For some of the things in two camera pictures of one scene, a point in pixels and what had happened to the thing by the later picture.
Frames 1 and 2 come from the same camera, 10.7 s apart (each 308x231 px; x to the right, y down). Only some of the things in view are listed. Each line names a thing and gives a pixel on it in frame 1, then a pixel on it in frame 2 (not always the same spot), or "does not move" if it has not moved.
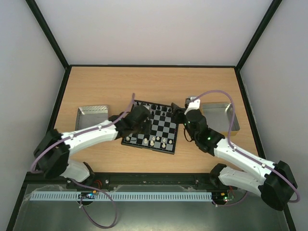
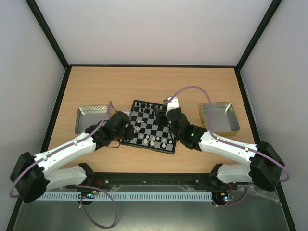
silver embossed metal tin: (90, 116) does not move
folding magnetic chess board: (164, 127) does not move
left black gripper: (147, 131) -> (130, 136)
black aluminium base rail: (210, 179) does not move
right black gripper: (180, 115) -> (161, 115)
